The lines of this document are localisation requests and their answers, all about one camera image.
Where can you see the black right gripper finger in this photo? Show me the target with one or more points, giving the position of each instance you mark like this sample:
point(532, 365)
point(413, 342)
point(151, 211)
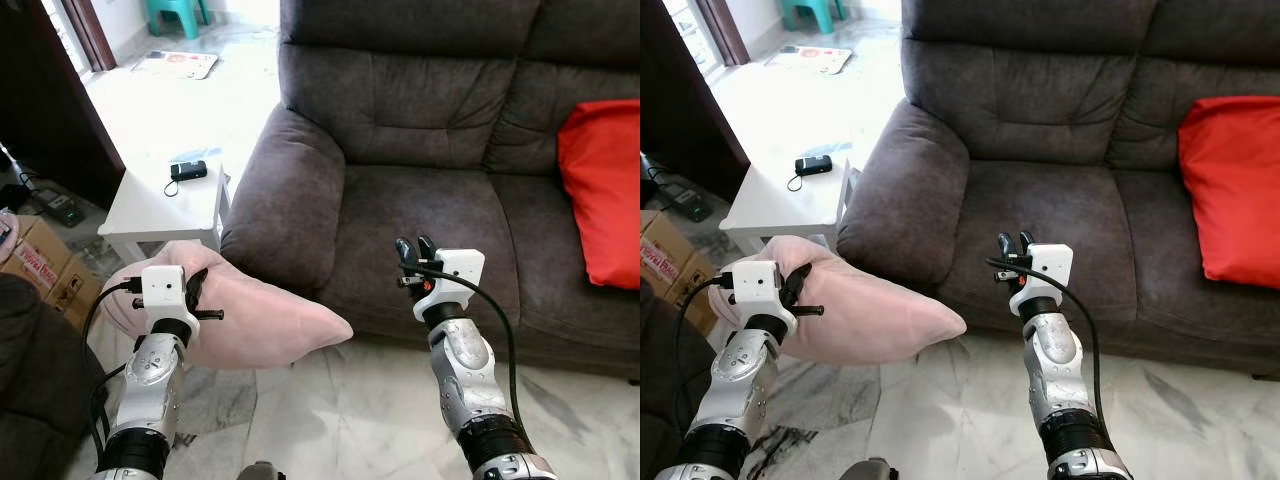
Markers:
point(1026, 245)
point(406, 253)
point(427, 250)
point(1007, 247)

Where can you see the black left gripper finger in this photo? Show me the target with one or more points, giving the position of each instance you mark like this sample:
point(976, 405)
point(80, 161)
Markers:
point(198, 283)
point(801, 282)

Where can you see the pink plush pillow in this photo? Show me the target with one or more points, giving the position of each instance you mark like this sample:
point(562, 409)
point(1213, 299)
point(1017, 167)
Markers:
point(880, 315)
point(260, 320)

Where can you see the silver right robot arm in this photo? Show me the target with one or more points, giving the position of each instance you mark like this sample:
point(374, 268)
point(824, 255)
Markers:
point(1055, 365)
point(465, 370)

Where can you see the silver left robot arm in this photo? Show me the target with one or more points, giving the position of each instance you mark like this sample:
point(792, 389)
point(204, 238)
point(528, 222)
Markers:
point(740, 385)
point(150, 385)

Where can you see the dark grey-brown fabric sofa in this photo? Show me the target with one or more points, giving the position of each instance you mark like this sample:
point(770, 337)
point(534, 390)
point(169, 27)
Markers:
point(430, 200)
point(1050, 200)

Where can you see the red pillow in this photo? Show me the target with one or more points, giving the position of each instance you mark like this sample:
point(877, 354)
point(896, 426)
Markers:
point(1235, 190)
point(605, 190)

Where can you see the white side table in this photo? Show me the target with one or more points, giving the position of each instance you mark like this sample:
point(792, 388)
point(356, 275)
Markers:
point(775, 207)
point(150, 212)

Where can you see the brown cardboard box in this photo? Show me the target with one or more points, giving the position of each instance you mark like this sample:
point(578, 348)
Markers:
point(45, 265)
point(670, 265)

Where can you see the dark power adapter box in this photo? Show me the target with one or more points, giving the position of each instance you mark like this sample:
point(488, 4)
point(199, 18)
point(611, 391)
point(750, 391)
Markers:
point(692, 205)
point(62, 210)

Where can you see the dark brown armchair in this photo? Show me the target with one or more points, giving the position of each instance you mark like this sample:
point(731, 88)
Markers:
point(655, 400)
point(30, 380)

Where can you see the printed paper flyer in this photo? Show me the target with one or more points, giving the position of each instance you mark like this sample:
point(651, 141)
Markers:
point(808, 60)
point(175, 65)

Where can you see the dark wooden cabinet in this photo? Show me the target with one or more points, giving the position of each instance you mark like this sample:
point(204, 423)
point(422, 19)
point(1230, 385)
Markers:
point(670, 90)
point(40, 90)

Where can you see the green plastic stool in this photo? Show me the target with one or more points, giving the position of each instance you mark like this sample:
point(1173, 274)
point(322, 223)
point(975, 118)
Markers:
point(800, 10)
point(165, 10)

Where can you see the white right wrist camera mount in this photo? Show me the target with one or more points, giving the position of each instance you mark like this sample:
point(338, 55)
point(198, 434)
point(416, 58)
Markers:
point(458, 268)
point(1048, 265)

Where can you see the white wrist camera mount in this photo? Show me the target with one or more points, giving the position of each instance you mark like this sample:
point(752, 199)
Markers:
point(165, 288)
point(752, 283)
point(458, 268)
point(1048, 265)

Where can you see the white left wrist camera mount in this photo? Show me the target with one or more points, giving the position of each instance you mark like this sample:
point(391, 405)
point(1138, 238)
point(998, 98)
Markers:
point(752, 283)
point(165, 288)

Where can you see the brown wooden door frame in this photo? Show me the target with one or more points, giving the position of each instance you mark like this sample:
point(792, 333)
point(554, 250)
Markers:
point(722, 30)
point(90, 30)

